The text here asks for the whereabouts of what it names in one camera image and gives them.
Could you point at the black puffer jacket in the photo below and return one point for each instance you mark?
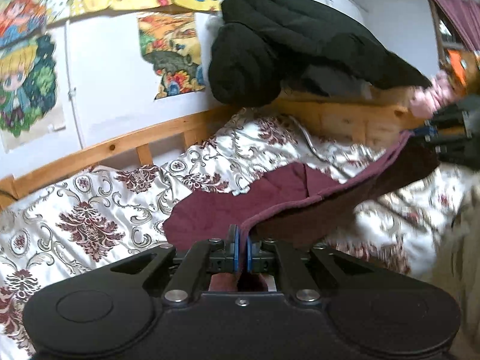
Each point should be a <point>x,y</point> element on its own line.
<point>264,44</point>

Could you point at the wooden bed frame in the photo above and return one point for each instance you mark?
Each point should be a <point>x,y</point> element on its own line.
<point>372,125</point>

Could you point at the red-haired cartoon girl poster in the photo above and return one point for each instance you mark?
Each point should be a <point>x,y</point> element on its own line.
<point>20,18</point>

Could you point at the blonde cartoon girl poster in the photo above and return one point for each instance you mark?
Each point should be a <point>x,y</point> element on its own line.
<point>30,107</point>

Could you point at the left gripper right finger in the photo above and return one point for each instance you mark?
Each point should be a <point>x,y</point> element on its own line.
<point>260,255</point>

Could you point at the maroon window curtain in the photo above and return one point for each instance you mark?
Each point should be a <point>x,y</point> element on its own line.
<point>461,18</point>

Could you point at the autumn scene cartoon poster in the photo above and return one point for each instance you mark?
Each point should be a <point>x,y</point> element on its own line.
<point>170,44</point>

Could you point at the pink fuzzy sleeve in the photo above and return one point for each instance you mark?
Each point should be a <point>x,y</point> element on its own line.
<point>426,101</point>

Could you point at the maroon small garment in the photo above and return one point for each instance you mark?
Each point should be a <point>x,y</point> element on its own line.
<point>296,203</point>

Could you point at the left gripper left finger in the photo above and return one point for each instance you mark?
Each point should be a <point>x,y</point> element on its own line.
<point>225,253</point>

